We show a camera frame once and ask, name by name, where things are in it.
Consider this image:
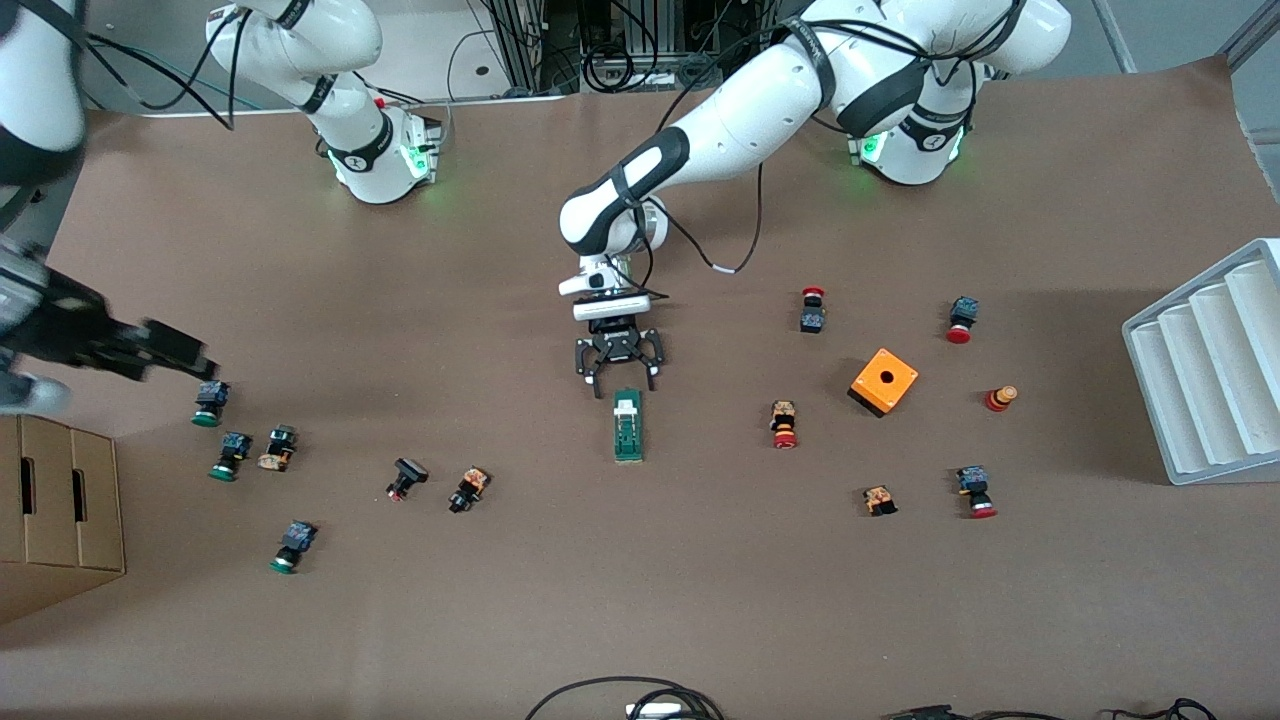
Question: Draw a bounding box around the green pushbutton blue block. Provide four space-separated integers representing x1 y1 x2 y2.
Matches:
268 520 319 576
208 432 253 483
192 380 231 429

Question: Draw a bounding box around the black orange selector switch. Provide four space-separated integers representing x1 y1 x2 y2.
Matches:
448 466 491 515

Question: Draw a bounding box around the thin black cable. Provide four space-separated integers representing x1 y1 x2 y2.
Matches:
1110 698 1221 720

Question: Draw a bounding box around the black cable with plug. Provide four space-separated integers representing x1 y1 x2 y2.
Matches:
880 705 1071 720

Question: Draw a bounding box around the black pushbutton red base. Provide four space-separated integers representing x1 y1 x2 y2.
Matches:
385 457 429 503

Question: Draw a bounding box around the aluminium profile rack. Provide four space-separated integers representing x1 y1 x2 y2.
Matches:
480 0 801 96

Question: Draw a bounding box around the green load switch white handle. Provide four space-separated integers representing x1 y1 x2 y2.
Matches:
613 389 644 463

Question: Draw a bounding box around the coiled black cable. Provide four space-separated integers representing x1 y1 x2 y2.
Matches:
584 45 634 94

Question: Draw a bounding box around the orange button enclosure box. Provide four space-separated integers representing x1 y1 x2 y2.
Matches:
848 347 920 419

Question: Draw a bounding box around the white ribbed tray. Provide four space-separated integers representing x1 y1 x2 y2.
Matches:
1122 238 1280 487

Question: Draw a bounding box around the black looped cable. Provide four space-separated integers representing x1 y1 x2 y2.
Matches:
525 677 726 720

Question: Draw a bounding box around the brown cardboard box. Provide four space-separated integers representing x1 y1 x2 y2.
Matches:
0 408 126 626

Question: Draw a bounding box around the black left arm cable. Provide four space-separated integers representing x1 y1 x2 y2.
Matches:
635 165 766 301

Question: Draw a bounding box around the beige black switch block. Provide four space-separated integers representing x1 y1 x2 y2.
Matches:
257 425 298 473

